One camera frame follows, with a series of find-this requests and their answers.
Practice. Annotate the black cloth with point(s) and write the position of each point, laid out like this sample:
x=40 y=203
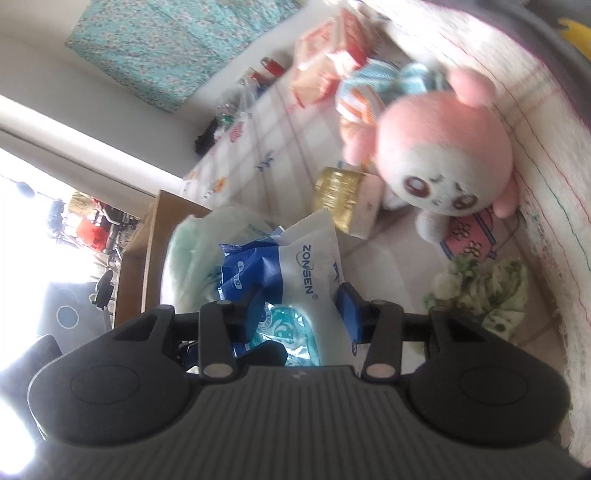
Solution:
x=208 y=136

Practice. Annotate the green floral scrunchie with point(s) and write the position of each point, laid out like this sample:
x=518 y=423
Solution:
x=485 y=286

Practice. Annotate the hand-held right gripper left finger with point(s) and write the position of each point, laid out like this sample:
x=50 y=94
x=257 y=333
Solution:
x=253 y=314

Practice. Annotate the pink plush toy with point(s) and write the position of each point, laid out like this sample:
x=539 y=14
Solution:
x=438 y=147

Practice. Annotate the blue and white packet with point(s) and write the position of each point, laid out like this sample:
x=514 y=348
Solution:
x=295 y=263

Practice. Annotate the small red bottle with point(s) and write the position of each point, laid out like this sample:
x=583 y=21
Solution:
x=273 y=66

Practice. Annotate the white blue tissue packet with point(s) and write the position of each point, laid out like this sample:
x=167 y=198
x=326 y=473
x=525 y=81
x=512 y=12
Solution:
x=369 y=87

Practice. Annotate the teal printed foil packet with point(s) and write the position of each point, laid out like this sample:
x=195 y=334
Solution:
x=291 y=332

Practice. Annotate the white plastic bag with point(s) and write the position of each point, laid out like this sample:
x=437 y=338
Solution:
x=194 y=258

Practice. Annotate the pink wet wipes pack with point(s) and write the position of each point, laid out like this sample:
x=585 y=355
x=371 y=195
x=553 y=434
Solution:
x=318 y=64

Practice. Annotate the brown cardboard box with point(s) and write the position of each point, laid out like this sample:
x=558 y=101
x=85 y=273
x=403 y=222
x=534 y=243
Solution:
x=138 y=258

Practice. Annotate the gold box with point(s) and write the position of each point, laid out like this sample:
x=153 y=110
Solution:
x=341 y=194

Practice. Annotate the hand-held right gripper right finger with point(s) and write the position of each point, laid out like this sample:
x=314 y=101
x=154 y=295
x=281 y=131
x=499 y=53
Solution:
x=351 y=314

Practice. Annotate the teal floral wall cloth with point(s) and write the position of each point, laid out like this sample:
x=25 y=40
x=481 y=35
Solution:
x=161 y=41

